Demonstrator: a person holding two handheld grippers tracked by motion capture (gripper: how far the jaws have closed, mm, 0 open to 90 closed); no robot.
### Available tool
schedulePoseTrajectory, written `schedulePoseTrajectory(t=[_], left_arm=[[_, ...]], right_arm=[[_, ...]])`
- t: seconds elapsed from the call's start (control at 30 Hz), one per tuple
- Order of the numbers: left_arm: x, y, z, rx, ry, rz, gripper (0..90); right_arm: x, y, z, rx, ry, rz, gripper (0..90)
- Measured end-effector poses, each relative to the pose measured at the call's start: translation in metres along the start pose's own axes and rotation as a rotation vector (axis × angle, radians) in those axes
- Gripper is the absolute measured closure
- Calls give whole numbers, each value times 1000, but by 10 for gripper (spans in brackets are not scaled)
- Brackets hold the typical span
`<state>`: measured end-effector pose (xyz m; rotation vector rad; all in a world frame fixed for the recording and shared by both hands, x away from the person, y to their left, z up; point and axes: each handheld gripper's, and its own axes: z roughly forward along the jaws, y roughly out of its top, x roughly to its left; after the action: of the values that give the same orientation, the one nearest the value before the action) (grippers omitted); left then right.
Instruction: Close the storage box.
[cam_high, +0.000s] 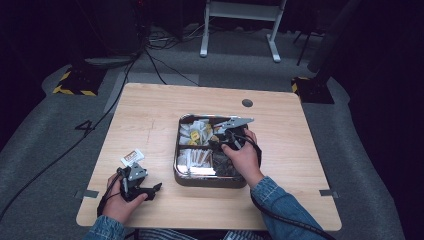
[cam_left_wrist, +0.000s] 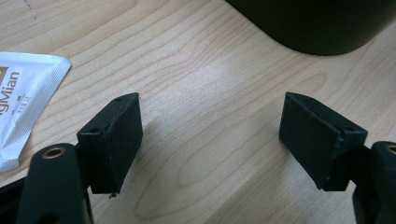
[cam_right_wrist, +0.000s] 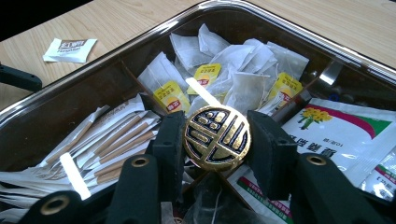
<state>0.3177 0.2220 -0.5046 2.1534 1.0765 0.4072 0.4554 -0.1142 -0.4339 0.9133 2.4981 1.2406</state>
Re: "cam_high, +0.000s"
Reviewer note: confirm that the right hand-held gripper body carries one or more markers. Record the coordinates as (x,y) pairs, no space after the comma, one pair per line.
(235,128)

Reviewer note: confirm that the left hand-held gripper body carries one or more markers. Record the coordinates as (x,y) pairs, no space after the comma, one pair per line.
(133,181)

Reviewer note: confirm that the white packet with brown label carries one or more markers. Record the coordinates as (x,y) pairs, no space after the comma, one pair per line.
(132,157)

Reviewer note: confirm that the divided square metal tray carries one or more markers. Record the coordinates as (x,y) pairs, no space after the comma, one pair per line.
(196,178)

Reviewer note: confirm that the person's left hand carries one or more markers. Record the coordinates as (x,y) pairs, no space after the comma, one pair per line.
(116,205)

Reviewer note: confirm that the person's right hand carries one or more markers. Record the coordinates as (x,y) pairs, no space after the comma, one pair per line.
(245,163)

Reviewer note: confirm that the gold round packet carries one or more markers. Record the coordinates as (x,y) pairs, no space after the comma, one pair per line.
(214,138)

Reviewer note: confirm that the pile of dark shiny packets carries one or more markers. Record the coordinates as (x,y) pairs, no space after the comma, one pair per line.
(225,165)

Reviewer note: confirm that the pile of white yellow packets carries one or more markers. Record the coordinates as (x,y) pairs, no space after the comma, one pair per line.
(195,133)

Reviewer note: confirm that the row of white brown sticks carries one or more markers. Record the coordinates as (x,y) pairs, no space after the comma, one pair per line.
(196,157)

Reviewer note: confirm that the grey round table grommet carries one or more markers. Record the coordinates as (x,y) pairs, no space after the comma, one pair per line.
(247,103)

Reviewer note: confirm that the grey tape strip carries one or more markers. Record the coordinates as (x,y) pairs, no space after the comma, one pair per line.
(329,193)
(87,194)

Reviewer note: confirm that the person's striped clothing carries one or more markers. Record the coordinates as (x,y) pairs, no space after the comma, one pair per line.
(200,235)

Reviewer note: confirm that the black yellow striped stand base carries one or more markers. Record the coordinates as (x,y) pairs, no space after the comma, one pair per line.
(78,83)
(313,91)

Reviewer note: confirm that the black tripod legs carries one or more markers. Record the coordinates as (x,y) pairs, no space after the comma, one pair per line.
(305,46)

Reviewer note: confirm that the grey oval stand base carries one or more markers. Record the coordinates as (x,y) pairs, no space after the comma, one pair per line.
(110,61)

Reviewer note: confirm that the white metal stand frame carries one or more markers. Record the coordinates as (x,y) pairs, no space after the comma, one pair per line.
(243,11)

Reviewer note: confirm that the black slanted stand post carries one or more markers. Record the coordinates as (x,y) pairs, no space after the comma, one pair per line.
(333,36)

